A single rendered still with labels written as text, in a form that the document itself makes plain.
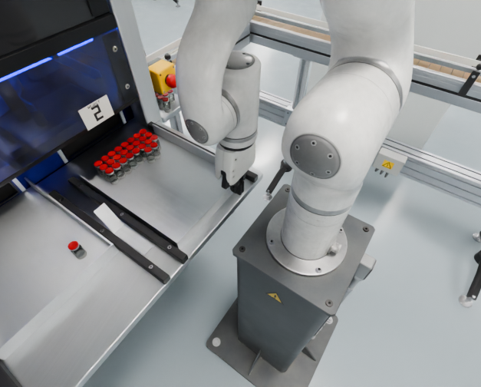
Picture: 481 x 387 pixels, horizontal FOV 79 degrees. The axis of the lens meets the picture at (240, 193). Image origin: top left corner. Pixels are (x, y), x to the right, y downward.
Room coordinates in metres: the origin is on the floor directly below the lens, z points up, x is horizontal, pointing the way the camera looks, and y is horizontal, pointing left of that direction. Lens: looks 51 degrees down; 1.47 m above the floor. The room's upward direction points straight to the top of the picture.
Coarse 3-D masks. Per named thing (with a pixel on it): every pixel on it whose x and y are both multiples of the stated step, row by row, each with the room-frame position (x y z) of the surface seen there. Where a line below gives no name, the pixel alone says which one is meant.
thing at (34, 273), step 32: (32, 192) 0.48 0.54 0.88; (0, 224) 0.38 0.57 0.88; (32, 224) 0.38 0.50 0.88; (64, 224) 0.38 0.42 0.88; (0, 256) 0.29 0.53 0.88; (32, 256) 0.29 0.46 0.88; (64, 256) 0.29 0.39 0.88; (96, 256) 0.29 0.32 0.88; (0, 288) 0.22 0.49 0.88; (32, 288) 0.22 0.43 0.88; (64, 288) 0.21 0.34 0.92; (0, 320) 0.16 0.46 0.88; (32, 320) 0.15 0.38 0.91; (0, 352) 0.10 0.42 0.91
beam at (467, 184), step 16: (272, 96) 1.44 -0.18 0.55; (272, 112) 1.38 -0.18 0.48; (288, 112) 1.31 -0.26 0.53; (384, 144) 1.04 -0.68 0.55; (400, 144) 1.04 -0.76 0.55; (416, 160) 0.94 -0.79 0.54; (432, 160) 0.93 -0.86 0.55; (448, 160) 0.93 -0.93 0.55; (416, 176) 0.92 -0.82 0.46; (432, 176) 0.89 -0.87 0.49; (448, 176) 0.86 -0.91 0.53; (464, 176) 0.84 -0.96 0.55; (480, 176) 0.84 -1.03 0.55; (448, 192) 0.83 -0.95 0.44; (464, 192) 0.81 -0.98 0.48; (480, 192) 0.78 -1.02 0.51
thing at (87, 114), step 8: (104, 96) 0.66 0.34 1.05; (88, 104) 0.62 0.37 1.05; (96, 104) 0.63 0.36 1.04; (104, 104) 0.65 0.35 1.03; (80, 112) 0.60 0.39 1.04; (88, 112) 0.61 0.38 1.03; (104, 112) 0.64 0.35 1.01; (112, 112) 0.66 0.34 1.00; (88, 120) 0.60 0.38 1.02; (96, 120) 0.62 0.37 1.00; (104, 120) 0.64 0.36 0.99; (88, 128) 0.60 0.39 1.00
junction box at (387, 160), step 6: (384, 150) 1.00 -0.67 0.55; (390, 150) 1.00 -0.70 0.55; (378, 156) 0.98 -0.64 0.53; (384, 156) 0.97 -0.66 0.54; (390, 156) 0.96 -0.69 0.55; (396, 156) 0.96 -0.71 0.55; (402, 156) 0.96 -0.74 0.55; (378, 162) 0.98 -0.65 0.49; (384, 162) 0.96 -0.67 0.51; (390, 162) 0.95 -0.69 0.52; (396, 162) 0.94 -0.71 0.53; (402, 162) 0.93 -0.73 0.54; (378, 168) 0.97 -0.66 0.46; (384, 168) 0.95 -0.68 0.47; (390, 168) 0.94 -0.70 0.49; (396, 168) 0.93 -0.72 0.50; (396, 174) 0.92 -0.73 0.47
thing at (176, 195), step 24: (168, 144) 0.66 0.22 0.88; (192, 144) 0.62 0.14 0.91; (144, 168) 0.56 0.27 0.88; (168, 168) 0.56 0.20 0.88; (192, 168) 0.56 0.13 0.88; (120, 192) 0.48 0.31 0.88; (144, 192) 0.48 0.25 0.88; (168, 192) 0.48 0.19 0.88; (192, 192) 0.48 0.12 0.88; (216, 192) 0.48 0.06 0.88; (144, 216) 0.40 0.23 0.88; (168, 216) 0.40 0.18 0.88; (192, 216) 0.40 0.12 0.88; (168, 240) 0.33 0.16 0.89
